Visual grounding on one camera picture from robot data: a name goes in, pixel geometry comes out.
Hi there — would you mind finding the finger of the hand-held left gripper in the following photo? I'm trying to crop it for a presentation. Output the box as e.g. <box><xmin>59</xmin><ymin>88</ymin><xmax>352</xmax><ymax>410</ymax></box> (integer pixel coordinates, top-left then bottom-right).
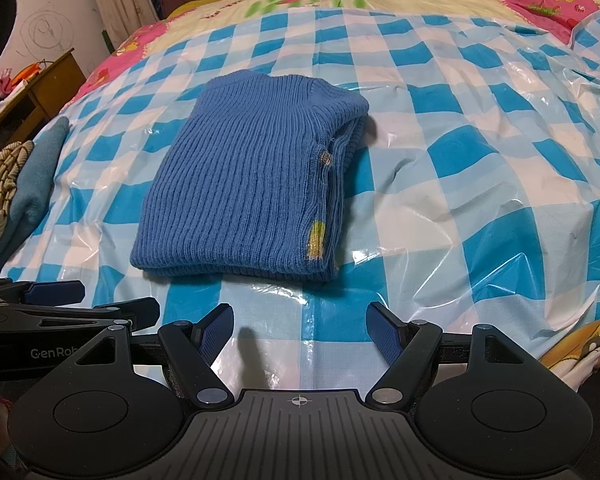
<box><xmin>0</xmin><ymin>298</ymin><xmax>161</xmax><ymax>333</ymax></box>
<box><xmin>0</xmin><ymin>278</ymin><xmax>87</xmax><ymax>307</ymax></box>

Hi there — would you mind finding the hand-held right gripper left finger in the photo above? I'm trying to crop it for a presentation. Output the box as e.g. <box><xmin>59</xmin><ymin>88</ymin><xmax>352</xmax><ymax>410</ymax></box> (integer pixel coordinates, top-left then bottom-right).
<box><xmin>55</xmin><ymin>303</ymin><xmax>237</xmax><ymax>407</ymax></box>

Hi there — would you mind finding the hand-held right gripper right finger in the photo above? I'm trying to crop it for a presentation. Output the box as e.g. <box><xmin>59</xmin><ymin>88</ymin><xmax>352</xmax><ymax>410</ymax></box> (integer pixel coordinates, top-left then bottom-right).
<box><xmin>367</xmin><ymin>301</ymin><xmax>546</xmax><ymax>407</ymax></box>

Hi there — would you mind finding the blue striped knit sweater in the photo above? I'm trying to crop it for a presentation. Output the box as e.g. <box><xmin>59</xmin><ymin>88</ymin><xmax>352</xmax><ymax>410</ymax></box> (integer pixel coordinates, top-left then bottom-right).
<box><xmin>130</xmin><ymin>71</ymin><xmax>371</xmax><ymax>283</ymax></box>

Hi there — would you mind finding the teal folded cloth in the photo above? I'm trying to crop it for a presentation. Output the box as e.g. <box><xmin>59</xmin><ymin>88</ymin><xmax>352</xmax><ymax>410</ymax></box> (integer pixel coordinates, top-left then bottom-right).
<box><xmin>0</xmin><ymin>117</ymin><xmax>72</xmax><ymax>272</ymax></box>

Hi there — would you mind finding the beige striped cloth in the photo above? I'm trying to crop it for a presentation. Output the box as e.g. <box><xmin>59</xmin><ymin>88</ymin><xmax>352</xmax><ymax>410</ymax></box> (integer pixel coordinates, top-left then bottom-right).
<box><xmin>0</xmin><ymin>140</ymin><xmax>35</xmax><ymax>257</ymax></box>

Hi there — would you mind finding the blue checkered plastic sheet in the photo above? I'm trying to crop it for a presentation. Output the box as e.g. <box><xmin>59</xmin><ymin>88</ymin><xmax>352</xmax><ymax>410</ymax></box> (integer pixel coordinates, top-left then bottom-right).
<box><xmin>0</xmin><ymin>7</ymin><xmax>600</xmax><ymax>396</ymax></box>

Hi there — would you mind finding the wooden desk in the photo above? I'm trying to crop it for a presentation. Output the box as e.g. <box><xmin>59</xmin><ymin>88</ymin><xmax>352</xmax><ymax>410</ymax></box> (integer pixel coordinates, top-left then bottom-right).
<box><xmin>0</xmin><ymin>47</ymin><xmax>88</xmax><ymax>152</ymax></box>

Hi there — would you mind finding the orange item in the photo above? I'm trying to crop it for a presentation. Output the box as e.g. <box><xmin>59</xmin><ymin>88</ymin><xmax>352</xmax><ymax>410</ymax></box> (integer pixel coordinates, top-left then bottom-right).
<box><xmin>10</xmin><ymin>60</ymin><xmax>47</xmax><ymax>86</ymax></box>

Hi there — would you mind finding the beige patterned curtain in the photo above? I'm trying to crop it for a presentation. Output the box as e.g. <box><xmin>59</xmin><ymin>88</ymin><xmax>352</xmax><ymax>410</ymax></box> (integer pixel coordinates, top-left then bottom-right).
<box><xmin>82</xmin><ymin>0</ymin><xmax>159</xmax><ymax>57</ymax></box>

